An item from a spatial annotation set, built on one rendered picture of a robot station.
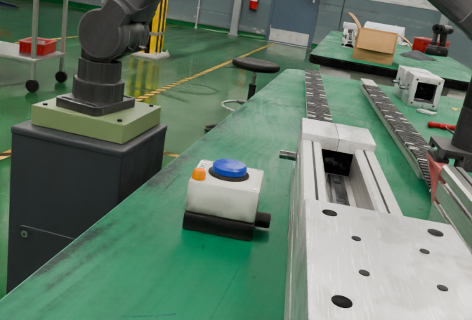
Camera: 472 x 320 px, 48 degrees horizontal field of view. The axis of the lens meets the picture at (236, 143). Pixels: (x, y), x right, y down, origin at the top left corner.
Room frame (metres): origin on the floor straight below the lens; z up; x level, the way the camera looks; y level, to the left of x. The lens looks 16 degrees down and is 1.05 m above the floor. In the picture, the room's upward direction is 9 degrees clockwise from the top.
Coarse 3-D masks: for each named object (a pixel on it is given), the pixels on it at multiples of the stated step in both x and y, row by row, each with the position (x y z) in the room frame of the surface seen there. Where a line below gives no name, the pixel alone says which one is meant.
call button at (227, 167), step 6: (216, 162) 0.58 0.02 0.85; (222, 162) 0.58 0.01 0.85; (228, 162) 0.58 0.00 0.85; (234, 162) 0.59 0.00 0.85; (240, 162) 0.59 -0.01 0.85; (216, 168) 0.57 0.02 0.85; (222, 168) 0.57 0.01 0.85; (228, 168) 0.57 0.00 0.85; (234, 168) 0.57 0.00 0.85; (240, 168) 0.57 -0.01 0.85; (246, 168) 0.58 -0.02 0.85; (222, 174) 0.56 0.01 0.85; (228, 174) 0.56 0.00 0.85; (234, 174) 0.56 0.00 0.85; (240, 174) 0.57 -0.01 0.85
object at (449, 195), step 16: (448, 176) 0.65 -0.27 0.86; (464, 176) 0.64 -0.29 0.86; (448, 192) 0.64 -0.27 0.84; (464, 192) 0.59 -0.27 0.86; (432, 208) 0.68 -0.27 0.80; (448, 208) 0.62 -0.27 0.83; (464, 208) 0.60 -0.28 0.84; (448, 224) 0.61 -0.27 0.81; (464, 224) 0.56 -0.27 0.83; (464, 240) 0.55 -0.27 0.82
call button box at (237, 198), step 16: (208, 176) 0.57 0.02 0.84; (224, 176) 0.57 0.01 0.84; (256, 176) 0.59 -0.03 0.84; (192, 192) 0.55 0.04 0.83; (208, 192) 0.54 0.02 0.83; (224, 192) 0.54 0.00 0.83; (240, 192) 0.54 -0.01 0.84; (256, 192) 0.54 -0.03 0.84; (192, 208) 0.55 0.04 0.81; (208, 208) 0.54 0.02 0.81; (224, 208) 0.54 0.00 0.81; (240, 208) 0.54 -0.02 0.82; (256, 208) 0.54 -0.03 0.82; (192, 224) 0.55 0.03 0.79; (208, 224) 0.54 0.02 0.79; (224, 224) 0.54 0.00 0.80; (240, 224) 0.54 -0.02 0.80; (256, 224) 0.57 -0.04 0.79
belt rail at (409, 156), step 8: (360, 80) 1.84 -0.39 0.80; (368, 80) 1.81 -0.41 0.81; (360, 88) 1.79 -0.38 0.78; (368, 96) 1.60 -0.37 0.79; (376, 112) 1.40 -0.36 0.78; (384, 120) 1.28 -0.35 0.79; (392, 128) 1.20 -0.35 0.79; (392, 136) 1.15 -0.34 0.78; (400, 144) 1.06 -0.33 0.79; (408, 152) 1.01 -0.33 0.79; (408, 160) 0.97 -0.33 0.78; (416, 160) 0.92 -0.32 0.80; (416, 168) 0.91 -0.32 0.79
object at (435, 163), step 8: (432, 152) 0.76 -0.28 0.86; (432, 160) 0.74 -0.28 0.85; (440, 160) 0.73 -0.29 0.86; (448, 160) 0.73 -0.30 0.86; (432, 168) 0.76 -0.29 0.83; (440, 168) 0.71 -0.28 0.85; (432, 176) 0.76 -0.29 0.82; (440, 176) 0.72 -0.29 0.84; (432, 184) 0.76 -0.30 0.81; (432, 192) 0.75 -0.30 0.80; (432, 200) 0.75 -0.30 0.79
